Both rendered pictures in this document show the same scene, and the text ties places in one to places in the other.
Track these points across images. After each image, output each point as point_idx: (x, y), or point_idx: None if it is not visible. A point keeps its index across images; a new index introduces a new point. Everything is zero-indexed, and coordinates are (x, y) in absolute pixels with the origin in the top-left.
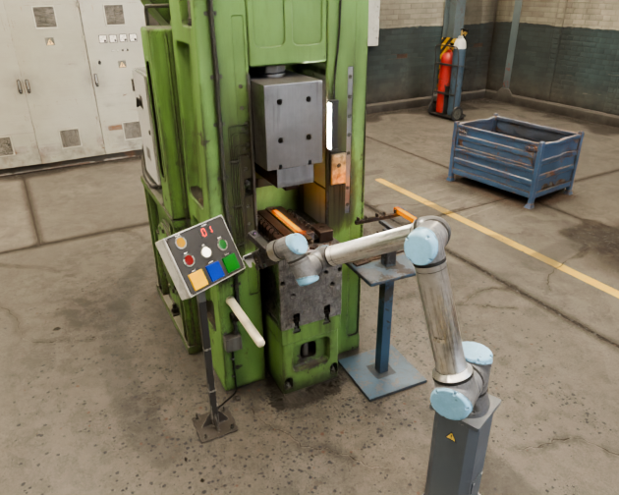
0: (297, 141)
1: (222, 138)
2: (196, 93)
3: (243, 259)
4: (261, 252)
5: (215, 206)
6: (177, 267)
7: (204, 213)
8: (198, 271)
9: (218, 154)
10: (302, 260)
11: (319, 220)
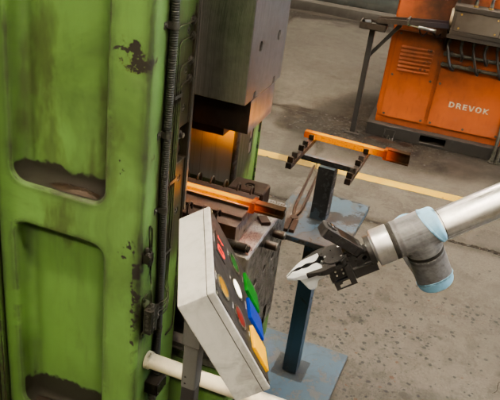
0: (271, 45)
1: (176, 53)
2: None
3: (297, 279)
4: (349, 257)
5: (150, 193)
6: (243, 340)
7: (109, 212)
8: (254, 332)
9: (163, 86)
10: (444, 250)
11: (212, 174)
